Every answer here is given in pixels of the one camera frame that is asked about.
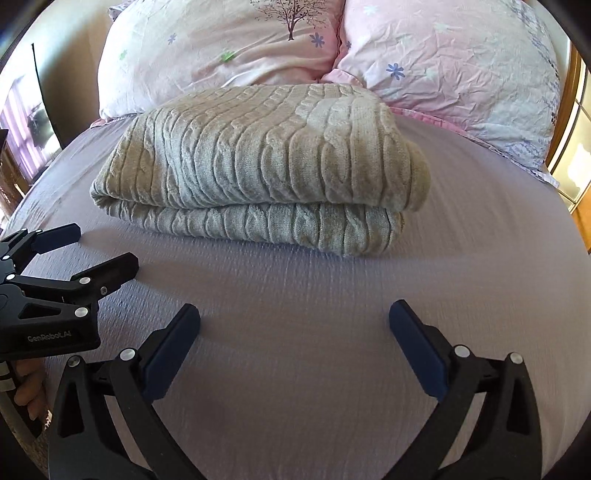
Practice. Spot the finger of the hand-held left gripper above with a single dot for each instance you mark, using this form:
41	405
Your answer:
55	234
92	279

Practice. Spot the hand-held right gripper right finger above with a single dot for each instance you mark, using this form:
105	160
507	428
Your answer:
418	350

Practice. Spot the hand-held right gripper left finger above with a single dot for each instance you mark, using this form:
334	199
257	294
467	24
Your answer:
168	355

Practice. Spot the person's left hand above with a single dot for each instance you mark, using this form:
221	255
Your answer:
31	387

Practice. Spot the dark wooden bedside cabinet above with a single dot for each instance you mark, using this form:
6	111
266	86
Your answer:
9	180

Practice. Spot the purple curtain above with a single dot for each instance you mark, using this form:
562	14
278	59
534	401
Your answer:
23	124

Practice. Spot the lavender bed sheet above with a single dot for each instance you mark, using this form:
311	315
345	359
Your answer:
295	304

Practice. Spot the pink pillow with tree print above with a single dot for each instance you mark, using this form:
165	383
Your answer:
207	50

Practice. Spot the pink pillow with flower print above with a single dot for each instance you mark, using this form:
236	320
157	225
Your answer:
457	74

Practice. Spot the wooden headboard frame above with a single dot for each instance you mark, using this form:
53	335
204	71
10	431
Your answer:
577	64

